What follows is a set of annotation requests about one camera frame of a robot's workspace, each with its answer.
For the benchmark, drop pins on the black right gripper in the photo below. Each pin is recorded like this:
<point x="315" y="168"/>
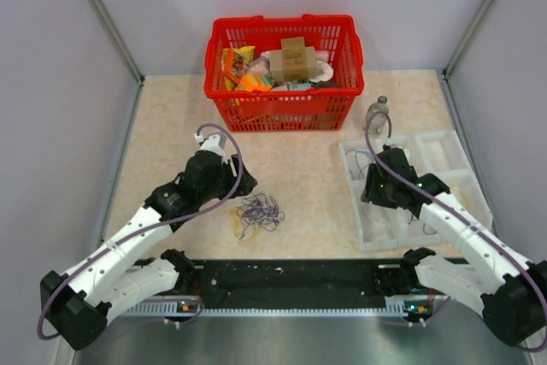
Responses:
<point x="370" y="193"/>

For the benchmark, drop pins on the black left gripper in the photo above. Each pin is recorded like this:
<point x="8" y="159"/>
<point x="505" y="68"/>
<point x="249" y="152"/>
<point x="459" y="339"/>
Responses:
<point x="226" y="168"/>

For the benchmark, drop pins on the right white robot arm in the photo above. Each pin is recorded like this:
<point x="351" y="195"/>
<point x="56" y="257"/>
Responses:
<point x="504" y="288"/>

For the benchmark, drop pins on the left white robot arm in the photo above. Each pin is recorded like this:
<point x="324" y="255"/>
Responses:
<point x="81" y="302"/>

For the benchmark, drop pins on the white compartment tray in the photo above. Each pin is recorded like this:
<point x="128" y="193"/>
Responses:
<point x="439" y="153"/>

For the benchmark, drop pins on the clear plastic bottle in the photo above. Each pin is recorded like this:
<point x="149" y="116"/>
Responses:
<point x="375" y="117"/>

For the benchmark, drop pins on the orange sponge pack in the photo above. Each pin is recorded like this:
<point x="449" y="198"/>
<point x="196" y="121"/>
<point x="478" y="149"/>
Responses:
<point x="255" y="82"/>

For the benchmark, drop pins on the orange snack packet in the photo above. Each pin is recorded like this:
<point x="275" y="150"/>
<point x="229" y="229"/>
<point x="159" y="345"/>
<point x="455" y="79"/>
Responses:
<point x="234" y="65"/>

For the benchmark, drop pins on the pink white plush item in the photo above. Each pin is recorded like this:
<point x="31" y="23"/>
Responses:
<point x="325" y="71"/>

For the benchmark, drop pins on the red plastic shopping basket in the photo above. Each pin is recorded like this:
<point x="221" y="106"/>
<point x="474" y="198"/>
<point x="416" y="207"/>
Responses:
<point x="291" y="105"/>

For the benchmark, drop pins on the brown cardboard box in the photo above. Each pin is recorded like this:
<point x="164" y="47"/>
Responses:
<point x="294" y="61"/>

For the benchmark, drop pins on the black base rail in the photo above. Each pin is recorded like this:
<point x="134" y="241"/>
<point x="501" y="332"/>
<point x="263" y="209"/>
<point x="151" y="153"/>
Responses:
<point x="294" y="284"/>

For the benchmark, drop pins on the white slotted cable duct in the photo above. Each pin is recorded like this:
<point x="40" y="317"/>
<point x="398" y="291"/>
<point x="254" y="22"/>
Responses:
<point x="392" y="308"/>

